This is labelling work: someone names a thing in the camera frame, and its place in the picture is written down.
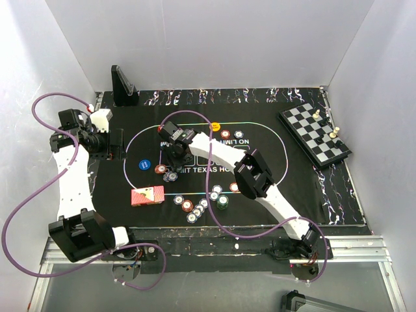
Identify red chips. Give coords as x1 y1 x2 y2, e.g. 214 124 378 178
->
229 182 239 192
154 164 167 174
220 130 231 139

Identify red playing card deck box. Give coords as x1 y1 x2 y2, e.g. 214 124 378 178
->
131 185 164 207

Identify red poker chip stack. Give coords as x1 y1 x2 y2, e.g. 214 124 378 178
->
181 200 194 213

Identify green poker chip stack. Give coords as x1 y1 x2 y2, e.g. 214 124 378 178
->
216 195 229 210

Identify blue poker chip stack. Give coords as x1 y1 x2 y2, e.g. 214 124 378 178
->
187 198 208 224

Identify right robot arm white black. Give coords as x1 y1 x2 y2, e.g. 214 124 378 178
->
157 122 320 259

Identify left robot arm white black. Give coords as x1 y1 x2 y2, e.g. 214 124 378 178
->
48 109 138 263

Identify blue round blind button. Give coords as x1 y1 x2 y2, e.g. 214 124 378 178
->
138 159 151 171

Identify yellow round blind button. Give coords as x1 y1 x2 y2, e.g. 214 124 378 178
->
211 122 221 132

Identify black poker felt mat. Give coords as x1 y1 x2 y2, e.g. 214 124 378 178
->
90 103 326 228

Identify black card shoe holder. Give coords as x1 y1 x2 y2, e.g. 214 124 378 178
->
110 65 139 107

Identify black silver chess board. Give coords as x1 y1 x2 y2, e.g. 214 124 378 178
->
278 103 352 169

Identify black case bottom corner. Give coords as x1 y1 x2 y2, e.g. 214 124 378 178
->
279 290 358 312

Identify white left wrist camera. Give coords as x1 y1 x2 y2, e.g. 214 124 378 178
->
90 109 112 133

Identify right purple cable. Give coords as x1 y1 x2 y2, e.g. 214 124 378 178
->
161 110 328 283

